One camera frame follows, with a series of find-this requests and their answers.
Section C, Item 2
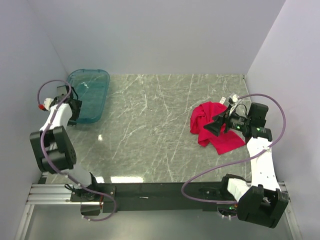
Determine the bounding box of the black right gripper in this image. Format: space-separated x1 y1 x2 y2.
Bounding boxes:
203 104 251 137

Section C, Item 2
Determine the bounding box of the red t-shirt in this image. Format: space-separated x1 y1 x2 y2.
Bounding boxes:
189 101 246 156

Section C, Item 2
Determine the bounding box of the teal transparent plastic bin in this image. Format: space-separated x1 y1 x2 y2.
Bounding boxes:
67 69 110 124

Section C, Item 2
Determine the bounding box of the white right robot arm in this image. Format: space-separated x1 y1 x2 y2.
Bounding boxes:
204 102 289 229

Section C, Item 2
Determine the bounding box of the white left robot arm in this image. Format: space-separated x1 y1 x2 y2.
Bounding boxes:
29 84 100 202

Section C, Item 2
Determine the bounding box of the black base beam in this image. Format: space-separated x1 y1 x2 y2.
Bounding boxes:
69 182 251 214

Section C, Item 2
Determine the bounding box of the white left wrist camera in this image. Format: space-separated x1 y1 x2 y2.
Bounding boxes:
38 98 58 112

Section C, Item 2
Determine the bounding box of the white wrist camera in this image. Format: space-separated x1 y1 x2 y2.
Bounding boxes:
38 98 58 112
219 93 242 114

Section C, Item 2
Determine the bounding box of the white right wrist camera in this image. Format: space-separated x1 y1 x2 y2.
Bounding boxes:
219 93 242 114

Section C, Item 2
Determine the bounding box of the aluminium frame rail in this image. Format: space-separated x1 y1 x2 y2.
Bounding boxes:
14 184 100 240

